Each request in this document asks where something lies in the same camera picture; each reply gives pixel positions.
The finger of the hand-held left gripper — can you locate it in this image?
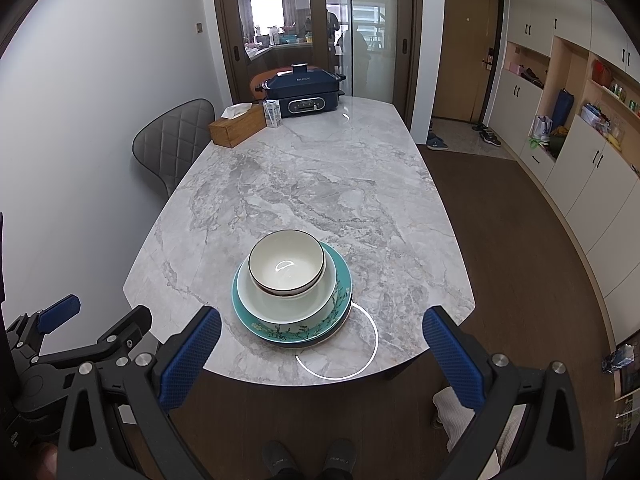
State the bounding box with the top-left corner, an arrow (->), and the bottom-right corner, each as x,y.
5,294 -> 82,361
92,305 -> 153,361

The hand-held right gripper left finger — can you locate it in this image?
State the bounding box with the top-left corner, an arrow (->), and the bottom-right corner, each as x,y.
59,306 -> 223,480

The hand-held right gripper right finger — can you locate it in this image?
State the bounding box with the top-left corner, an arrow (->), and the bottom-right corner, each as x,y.
421,306 -> 586,480

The large white bowl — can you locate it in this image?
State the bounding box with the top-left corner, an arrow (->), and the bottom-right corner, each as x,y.
236,252 -> 342,324

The teal blossom plate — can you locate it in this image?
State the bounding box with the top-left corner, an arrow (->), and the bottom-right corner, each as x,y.
231,240 -> 354,343
250,310 -> 354,347

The small white bowl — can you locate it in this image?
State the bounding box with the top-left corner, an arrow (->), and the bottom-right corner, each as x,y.
248,230 -> 326,297

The person's left hand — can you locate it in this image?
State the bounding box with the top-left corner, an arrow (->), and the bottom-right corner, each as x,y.
27,442 -> 60,480

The white fabric chair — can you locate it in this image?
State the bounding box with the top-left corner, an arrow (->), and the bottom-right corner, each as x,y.
432,387 -> 531,480

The black slipper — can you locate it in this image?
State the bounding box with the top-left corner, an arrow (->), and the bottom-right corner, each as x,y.
262,440 -> 301,480
322,439 -> 358,480

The grey quilted chair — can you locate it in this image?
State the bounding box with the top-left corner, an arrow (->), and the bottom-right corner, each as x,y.
132,98 -> 217,196

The wooden tissue box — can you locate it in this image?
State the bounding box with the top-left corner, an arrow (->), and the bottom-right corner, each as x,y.
208,103 -> 267,149

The orange chair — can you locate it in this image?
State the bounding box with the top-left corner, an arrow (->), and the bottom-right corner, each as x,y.
250,66 -> 323,101

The blue bag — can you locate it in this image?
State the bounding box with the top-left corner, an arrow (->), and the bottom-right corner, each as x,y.
552,89 -> 573,131

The dark blue electric cooker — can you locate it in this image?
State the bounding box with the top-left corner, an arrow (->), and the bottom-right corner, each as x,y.
256,63 -> 347,117

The kitchen counter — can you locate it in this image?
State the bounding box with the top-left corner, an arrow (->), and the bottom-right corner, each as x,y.
244,40 -> 316,78

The brown wooden entrance door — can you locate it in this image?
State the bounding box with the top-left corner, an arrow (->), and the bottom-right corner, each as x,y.
432,0 -> 503,123

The glass sliding door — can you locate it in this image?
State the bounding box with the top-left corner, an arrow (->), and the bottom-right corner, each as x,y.
210,0 -> 426,111

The metal wire rack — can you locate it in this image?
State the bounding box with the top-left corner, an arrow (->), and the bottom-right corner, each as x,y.
602,342 -> 640,448

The white wall cabinet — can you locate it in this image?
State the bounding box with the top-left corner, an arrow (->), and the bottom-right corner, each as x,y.
492,0 -> 640,331

